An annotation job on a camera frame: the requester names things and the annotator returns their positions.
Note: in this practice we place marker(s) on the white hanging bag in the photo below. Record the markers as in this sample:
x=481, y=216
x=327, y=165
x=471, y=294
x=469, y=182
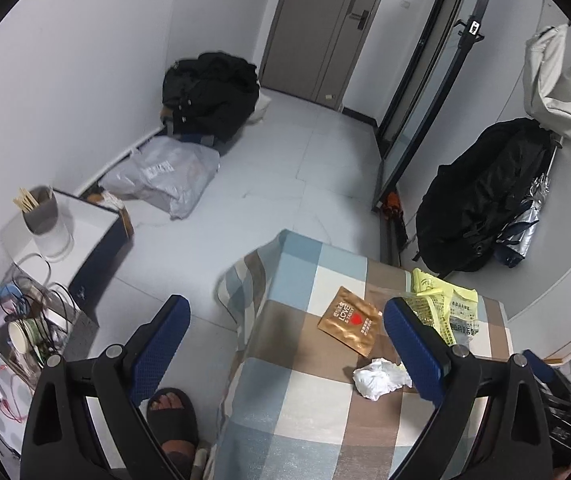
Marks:
x=555, y=85

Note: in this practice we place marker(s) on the paper cup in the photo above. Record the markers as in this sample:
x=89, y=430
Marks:
x=20, y=332

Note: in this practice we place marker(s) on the black hook with white tag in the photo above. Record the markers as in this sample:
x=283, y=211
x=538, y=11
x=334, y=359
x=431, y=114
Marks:
x=473, y=27

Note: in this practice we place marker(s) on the black clothing pile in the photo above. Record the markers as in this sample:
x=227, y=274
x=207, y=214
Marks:
x=210, y=95

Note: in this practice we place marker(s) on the person's left foot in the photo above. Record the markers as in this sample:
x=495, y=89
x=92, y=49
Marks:
x=165, y=402

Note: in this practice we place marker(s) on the orange and black item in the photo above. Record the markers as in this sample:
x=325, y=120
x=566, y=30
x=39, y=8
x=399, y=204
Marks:
x=393, y=205

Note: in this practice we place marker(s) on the black backpack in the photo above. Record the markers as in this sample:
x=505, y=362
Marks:
x=480, y=195

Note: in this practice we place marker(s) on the white round container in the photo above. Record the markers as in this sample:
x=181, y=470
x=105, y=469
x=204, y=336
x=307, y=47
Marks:
x=55, y=242

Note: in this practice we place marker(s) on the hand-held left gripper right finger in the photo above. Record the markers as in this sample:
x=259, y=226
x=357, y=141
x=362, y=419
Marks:
x=415, y=345

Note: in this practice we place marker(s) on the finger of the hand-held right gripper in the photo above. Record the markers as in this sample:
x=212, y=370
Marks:
x=538, y=364

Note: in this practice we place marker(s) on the silver umbrella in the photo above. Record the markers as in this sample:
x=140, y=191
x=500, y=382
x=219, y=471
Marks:
x=528, y=225

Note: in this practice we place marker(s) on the white cloth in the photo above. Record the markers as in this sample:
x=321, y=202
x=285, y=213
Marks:
x=260, y=107

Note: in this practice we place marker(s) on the yellow printed wrapper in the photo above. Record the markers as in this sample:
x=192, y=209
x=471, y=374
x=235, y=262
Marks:
x=458, y=310

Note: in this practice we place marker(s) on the gold foil packet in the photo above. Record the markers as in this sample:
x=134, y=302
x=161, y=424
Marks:
x=348, y=320

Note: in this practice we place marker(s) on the grey-brown door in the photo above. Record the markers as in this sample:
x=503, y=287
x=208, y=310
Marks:
x=305, y=25

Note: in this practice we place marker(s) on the dark blue box white top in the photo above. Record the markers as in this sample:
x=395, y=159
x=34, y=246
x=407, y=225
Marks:
x=105, y=255

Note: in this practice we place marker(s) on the white tissue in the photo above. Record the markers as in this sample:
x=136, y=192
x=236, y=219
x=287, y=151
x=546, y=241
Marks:
x=378, y=380

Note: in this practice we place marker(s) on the grey cup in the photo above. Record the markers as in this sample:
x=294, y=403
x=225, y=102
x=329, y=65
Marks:
x=40, y=215

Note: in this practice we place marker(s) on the clear plastic storage box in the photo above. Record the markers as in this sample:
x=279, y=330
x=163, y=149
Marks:
x=80, y=320

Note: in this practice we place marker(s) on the bundle of wooden chopsticks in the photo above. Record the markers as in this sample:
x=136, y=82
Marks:
x=26, y=200

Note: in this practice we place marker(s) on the black slipper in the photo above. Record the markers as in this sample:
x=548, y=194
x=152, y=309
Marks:
x=173, y=422

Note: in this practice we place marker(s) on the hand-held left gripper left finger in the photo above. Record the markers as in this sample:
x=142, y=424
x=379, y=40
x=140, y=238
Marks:
x=158, y=345

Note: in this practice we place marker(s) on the grey plastic parcel bag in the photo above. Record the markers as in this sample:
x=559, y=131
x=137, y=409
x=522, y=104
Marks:
x=165, y=175

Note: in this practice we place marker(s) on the black framed standing mirror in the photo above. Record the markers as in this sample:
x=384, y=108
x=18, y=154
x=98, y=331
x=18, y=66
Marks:
x=430, y=85

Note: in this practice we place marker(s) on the checked table cloth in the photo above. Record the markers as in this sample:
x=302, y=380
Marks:
x=305, y=410

